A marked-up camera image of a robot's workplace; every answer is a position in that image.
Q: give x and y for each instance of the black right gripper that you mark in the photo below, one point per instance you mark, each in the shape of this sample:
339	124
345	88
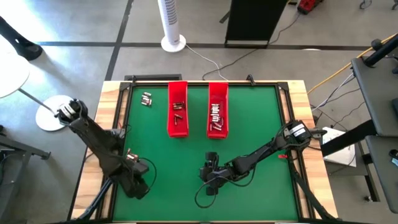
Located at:
214	175

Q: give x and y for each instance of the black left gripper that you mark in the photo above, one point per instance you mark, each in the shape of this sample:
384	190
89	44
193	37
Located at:
139	168

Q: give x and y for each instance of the red plastic bin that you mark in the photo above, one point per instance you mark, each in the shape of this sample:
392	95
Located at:
178	91
218	91

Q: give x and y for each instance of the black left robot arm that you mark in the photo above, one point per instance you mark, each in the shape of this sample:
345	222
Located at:
99	140

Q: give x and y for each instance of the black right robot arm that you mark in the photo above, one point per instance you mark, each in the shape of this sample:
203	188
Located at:
258	154

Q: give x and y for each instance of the green table mat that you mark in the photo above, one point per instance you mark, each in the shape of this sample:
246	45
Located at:
248	193

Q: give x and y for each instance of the black diagonal strut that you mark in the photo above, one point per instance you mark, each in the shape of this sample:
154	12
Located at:
306	189
96	200

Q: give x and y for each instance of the black clamp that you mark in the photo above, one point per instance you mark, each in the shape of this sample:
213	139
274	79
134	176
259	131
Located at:
250	79
133	79

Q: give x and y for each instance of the black floor plate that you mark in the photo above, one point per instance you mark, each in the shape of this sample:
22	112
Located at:
155	77

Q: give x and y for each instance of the white box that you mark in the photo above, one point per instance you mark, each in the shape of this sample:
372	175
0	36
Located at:
342	155

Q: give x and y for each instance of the black desk crossbar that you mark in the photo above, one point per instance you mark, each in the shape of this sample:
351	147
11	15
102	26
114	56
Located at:
348	139

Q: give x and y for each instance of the white tower fan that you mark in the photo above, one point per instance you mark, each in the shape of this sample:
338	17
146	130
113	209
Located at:
170	18

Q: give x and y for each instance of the black partition panel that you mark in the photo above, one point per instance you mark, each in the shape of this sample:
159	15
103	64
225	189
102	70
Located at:
252	21

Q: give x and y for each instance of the black chair leg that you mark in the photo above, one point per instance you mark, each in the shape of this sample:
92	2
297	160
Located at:
21	46

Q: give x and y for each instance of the grey desk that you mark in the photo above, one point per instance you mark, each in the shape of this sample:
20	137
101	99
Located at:
379	93

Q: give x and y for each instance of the red and black device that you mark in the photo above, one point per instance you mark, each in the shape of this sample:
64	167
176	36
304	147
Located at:
308	5

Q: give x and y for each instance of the grey metal table frame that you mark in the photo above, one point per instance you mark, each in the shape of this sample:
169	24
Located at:
28	150

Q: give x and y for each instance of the white round pedestal table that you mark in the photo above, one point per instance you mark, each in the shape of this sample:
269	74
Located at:
12	74

